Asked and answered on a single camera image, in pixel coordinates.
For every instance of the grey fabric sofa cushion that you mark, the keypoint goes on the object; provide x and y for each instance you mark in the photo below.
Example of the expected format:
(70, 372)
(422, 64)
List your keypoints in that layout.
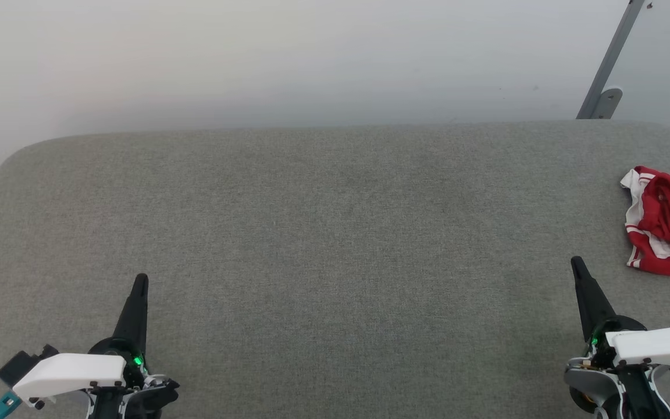
(312, 233)

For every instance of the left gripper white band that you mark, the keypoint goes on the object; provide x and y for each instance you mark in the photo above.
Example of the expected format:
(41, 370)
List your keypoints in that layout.
(73, 369)

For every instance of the grey round pole foot bracket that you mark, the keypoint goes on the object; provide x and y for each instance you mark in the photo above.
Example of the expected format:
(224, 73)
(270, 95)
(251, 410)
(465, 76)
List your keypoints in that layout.
(609, 102)

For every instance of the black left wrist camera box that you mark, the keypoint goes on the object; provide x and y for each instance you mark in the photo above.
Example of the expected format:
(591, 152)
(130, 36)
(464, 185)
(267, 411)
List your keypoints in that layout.
(21, 364)

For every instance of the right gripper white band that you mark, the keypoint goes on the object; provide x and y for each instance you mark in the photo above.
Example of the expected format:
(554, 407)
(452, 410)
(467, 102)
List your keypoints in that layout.
(655, 349)

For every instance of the grey metal frame pole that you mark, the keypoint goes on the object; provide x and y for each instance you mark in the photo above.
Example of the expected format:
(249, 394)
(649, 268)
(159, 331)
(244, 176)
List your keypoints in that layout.
(611, 58)

